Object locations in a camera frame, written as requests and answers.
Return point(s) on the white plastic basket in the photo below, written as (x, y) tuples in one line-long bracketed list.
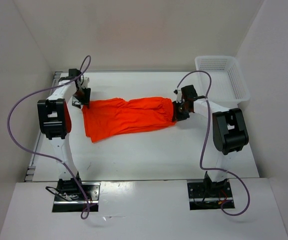
[(228, 84)]

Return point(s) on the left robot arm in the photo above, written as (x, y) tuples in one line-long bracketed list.
[(55, 124)]

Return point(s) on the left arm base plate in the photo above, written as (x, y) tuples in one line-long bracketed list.
[(75, 202)]

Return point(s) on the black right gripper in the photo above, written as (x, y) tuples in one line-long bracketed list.
[(177, 116)]

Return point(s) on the aluminium table edge rail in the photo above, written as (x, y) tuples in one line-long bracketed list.
[(44, 108)]

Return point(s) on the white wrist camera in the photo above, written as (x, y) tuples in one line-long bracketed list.
[(84, 82), (178, 94)]

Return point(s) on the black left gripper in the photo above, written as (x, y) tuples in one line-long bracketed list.
[(86, 100)]

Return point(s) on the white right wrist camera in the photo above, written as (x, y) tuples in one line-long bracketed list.
[(178, 94)]

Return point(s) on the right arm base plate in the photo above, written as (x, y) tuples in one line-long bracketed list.
[(202, 199)]

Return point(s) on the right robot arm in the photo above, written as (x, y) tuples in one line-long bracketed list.
[(226, 133)]

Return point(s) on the orange shorts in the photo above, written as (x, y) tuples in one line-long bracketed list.
[(106, 118)]

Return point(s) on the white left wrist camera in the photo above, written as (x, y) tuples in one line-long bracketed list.
[(84, 82)]

